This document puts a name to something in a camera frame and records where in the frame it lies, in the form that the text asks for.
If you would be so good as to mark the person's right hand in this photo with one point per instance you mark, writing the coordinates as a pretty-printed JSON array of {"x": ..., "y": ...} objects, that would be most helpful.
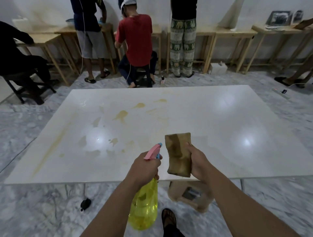
[{"x": 200, "y": 164}]

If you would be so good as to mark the person's left hand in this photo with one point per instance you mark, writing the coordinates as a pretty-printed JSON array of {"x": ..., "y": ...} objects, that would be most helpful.
[{"x": 140, "y": 169}]

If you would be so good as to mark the person's left fingers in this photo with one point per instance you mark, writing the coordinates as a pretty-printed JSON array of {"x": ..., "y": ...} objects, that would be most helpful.
[{"x": 157, "y": 164}]

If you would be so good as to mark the person's right thumb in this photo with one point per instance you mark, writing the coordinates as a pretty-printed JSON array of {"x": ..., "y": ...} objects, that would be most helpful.
[{"x": 189, "y": 147}]

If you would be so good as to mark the brown stained cleaning cloth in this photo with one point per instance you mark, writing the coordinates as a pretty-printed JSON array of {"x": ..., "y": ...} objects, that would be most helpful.
[{"x": 177, "y": 156}]

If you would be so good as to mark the yellow spray bottle pink head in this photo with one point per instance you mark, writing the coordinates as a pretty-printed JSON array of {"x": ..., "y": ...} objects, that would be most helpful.
[{"x": 144, "y": 210}]

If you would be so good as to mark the person's right forearm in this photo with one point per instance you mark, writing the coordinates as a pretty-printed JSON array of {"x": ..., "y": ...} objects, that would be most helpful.
[{"x": 239, "y": 210}]

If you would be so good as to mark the person's left forearm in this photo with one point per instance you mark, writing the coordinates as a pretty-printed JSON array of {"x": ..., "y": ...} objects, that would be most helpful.
[{"x": 112, "y": 210}]

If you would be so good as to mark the brown cardboard box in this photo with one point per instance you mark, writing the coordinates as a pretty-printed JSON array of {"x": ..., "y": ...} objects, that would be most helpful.
[{"x": 193, "y": 195}]

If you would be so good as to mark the person's black sandal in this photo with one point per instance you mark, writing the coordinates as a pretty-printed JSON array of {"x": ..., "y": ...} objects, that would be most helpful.
[{"x": 168, "y": 217}]

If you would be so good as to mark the white table leg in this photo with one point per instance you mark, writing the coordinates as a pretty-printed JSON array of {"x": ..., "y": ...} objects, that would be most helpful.
[{"x": 242, "y": 184}]

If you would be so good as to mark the person's dark trouser leg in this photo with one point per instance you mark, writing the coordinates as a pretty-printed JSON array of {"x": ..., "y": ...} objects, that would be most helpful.
[{"x": 172, "y": 232}]

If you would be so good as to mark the small white bottle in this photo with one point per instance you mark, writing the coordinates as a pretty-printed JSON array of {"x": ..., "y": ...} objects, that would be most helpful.
[{"x": 162, "y": 81}]

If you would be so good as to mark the small black floor object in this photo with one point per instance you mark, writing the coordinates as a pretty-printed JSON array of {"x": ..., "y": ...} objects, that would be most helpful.
[{"x": 85, "y": 204}]

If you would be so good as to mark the black stool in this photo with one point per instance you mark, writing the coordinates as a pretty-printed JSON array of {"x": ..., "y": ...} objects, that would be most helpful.
[{"x": 144, "y": 77}]

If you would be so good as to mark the white box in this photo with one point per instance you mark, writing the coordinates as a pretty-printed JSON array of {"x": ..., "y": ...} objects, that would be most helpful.
[{"x": 218, "y": 68}]

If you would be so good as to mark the white power strip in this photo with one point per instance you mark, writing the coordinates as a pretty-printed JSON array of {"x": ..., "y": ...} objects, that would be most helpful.
[{"x": 278, "y": 92}]

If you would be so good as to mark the light wooden table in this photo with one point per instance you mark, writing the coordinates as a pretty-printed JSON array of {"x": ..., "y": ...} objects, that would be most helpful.
[
  {"x": 286, "y": 30},
  {"x": 67, "y": 29},
  {"x": 46, "y": 39},
  {"x": 232, "y": 33},
  {"x": 204, "y": 31},
  {"x": 156, "y": 30}
]

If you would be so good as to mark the black chair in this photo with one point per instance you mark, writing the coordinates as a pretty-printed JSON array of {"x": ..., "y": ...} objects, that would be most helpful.
[{"x": 29, "y": 89}]

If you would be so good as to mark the large black-and-white picture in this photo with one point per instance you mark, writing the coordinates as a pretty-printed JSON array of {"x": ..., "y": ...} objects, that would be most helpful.
[{"x": 278, "y": 18}]

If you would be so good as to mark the blue bowl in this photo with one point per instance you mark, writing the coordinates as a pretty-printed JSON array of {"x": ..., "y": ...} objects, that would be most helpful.
[{"x": 69, "y": 21}]

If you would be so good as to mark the brown wooden board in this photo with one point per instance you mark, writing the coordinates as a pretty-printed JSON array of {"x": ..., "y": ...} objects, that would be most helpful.
[{"x": 304, "y": 24}]

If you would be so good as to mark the small black-and-white picture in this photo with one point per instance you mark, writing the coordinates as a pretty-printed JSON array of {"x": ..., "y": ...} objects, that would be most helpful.
[{"x": 297, "y": 17}]

